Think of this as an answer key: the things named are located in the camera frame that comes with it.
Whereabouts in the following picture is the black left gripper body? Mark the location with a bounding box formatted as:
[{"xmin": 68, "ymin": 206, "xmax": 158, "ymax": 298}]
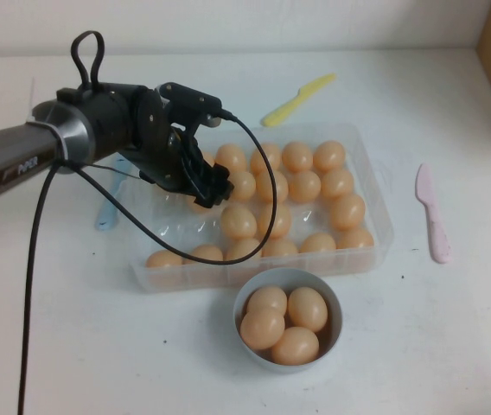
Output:
[{"xmin": 137, "ymin": 127, "xmax": 220, "ymax": 196}]

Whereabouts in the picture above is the pale blue round bowl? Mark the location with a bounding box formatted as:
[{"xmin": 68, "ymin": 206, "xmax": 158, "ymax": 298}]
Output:
[{"xmin": 233, "ymin": 266, "xmax": 343, "ymax": 375}]

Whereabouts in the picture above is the white zip tie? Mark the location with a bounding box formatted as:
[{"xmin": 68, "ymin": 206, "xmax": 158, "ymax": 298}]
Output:
[{"xmin": 29, "ymin": 119, "xmax": 72, "ymax": 163}]

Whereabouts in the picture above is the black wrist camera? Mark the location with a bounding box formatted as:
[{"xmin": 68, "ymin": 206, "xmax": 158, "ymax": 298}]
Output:
[{"xmin": 158, "ymin": 80, "xmax": 223, "ymax": 131}]

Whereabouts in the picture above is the clear plastic egg box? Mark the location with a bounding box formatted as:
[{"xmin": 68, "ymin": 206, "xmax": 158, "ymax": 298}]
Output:
[{"xmin": 129, "ymin": 123, "xmax": 395, "ymax": 295}]

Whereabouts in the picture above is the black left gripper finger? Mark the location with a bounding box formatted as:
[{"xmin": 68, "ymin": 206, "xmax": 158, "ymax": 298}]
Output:
[
  {"xmin": 192, "ymin": 188, "xmax": 226, "ymax": 212},
  {"xmin": 209, "ymin": 163, "xmax": 235, "ymax": 196}
]

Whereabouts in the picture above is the yellow plastic knife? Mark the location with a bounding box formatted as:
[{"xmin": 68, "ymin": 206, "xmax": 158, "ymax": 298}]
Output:
[{"xmin": 261, "ymin": 73, "xmax": 337, "ymax": 128}]

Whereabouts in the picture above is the long black camera cable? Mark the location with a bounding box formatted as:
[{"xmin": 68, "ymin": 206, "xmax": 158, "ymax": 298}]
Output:
[{"xmin": 16, "ymin": 110, "xmax": 279, "ymax": 415}]

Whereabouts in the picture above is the pink plastic knife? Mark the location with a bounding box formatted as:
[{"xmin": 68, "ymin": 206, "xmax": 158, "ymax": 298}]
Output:
[{"xmin": 415, "ymin": 163, "xmax": 452, "ymax": 265}]

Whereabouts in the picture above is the blue plastic knife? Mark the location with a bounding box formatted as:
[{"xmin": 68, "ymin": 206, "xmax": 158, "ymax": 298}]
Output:
[{"xmin": 94, "ymin": 157, "xmax": 131, "ymax": 233}]

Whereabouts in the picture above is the short black cable loop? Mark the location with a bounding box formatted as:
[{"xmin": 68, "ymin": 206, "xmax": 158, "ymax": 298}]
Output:
[{"xmin": 70, "ymin": 29, "xmax": 106, "ymax": 90}]

